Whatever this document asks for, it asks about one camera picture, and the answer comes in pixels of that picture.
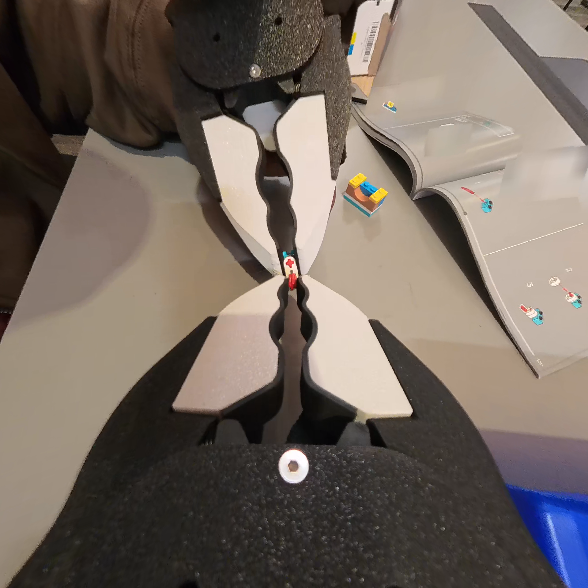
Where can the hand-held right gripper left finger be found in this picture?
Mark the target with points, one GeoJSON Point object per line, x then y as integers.
{"type": "Point", "coordinates": [234, 363]}

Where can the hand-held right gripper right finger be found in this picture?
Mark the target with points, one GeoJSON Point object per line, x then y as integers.
{"type": "Point", "coordinates": [353, 363]}

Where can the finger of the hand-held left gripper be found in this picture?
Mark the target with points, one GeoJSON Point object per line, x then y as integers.
{"type": "Point", "coordinates": [307, 174]}
{"type": "Point", "coordinates": [234, 174]}

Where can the person's left forearm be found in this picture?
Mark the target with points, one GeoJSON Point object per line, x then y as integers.
{"type": "Point", "coordinates": [92, 69]}

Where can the grey desk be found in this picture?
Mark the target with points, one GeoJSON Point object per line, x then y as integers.
{"type": "Point", "coordinates": [115, 298]}

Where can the person's left hand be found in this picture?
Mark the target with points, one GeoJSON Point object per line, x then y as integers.
{"type": "Point", "coordinates": [275, 166]}

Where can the yellow and blue brick build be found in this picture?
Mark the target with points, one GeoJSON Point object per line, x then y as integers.
{"type": "Point", "coordinates": [365, 195]}

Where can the white cardboard box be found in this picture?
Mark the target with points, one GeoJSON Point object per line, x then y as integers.
{"type": "Point", "coordinates": [367, 36]}

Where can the grey instruction booklet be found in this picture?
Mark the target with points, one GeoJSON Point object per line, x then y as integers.
{"type": "Point", "coordinates": [505, 239]}

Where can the person's brown jacket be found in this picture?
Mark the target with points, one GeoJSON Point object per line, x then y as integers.
{"type": "Point", "coordinates": [27, 206]}

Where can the blue plastic bin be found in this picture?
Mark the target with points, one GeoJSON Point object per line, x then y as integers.
{"type": "Point", "coordinates": [556, 537]}

